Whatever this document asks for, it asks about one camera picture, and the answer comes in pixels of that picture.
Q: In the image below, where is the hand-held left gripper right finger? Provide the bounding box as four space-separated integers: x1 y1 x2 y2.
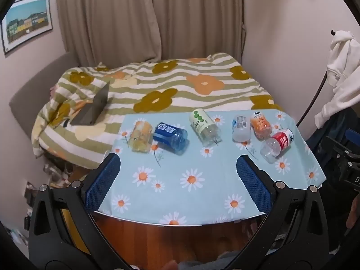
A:
236 155 324 262

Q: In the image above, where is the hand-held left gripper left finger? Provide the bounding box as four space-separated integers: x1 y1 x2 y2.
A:
29 153 124 262

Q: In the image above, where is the red label plastic cup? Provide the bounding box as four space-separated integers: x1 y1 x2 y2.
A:
260 128 295 164

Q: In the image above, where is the white label plastic cup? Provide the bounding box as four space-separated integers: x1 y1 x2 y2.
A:
232 115 252 142

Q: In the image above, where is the orange label plastic cup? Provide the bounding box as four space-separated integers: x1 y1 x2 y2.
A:
250 111 273 140

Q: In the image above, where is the yellow label plastic cup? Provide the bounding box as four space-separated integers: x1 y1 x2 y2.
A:
129 120 154 153

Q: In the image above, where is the green label plastic cup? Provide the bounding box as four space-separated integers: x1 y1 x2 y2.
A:
191 109 223 147

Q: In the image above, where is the blue label plastic cup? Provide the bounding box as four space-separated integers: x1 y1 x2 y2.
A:
153 122 188 156

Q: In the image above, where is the dark cloth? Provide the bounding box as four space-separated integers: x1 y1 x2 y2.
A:
305 108 360 180

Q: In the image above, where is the patterned cloth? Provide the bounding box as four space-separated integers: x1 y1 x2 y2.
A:
43 157 85 187

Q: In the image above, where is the grey laptop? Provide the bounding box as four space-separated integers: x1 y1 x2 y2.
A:
69 81 111 126

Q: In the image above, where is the light blue daisy tablecloth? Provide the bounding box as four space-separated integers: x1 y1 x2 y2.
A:
94 109 327 226

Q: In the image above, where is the white hoodie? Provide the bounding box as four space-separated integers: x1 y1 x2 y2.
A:
314 29 360 130

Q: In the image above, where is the grey clothing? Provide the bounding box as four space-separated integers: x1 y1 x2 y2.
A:
177 252 237 270

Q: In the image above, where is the striped floral blanket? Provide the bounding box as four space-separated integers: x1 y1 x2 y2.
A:
31 52 284 172

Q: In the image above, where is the grey bed headboard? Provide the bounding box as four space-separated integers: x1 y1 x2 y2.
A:
8 51 79 124

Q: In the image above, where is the beige curtain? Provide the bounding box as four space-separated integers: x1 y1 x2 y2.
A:
149 0 246 62
55 0 162 66

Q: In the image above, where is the black cable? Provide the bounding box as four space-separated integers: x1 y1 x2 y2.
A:
295 70 328 127

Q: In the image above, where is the framed wall poster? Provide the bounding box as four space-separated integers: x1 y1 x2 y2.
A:
1 0 54 55

